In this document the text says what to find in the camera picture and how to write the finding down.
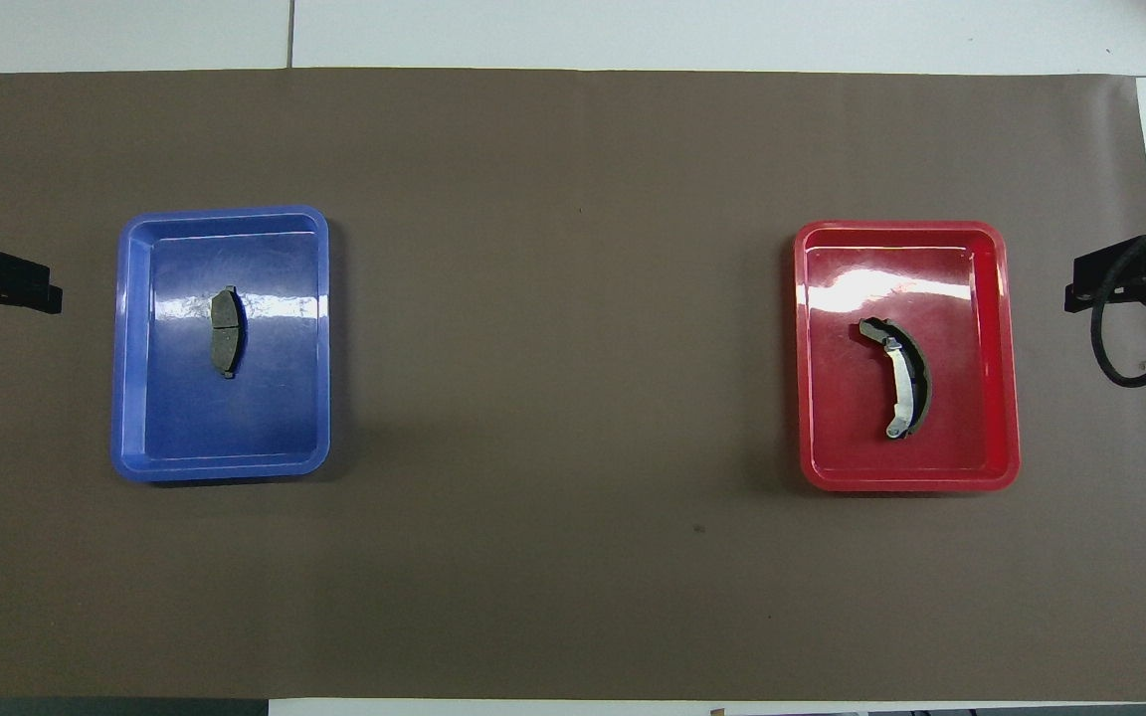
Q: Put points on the dark grey brake pad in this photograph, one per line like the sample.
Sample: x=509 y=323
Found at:
x=225 y=333

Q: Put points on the curved silver black brake shoe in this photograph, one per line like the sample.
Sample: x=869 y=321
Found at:
x=903 y=383

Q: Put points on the blue plastic tray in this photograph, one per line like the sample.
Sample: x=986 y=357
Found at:
x=185 y=418

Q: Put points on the red plastic tray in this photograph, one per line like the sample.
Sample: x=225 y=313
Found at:
x=852 y=428

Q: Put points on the brown table mat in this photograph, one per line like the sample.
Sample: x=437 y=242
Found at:
x=573 y=557

